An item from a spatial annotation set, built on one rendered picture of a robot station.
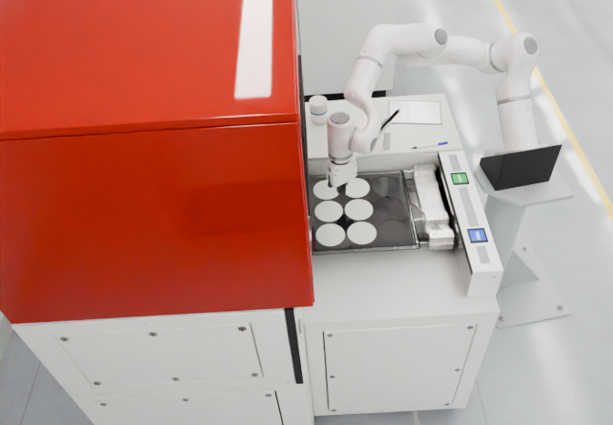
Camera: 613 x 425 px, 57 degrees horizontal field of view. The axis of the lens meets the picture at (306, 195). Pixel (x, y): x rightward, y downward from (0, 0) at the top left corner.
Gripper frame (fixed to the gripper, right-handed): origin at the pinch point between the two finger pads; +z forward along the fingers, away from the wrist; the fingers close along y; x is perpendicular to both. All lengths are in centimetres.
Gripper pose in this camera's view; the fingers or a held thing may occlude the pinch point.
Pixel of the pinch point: (341, 189)
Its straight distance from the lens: 197.0
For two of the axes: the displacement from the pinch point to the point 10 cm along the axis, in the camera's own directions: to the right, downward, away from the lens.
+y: 8.3, -4.3, 3.4
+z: 0.6, 6.9, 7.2
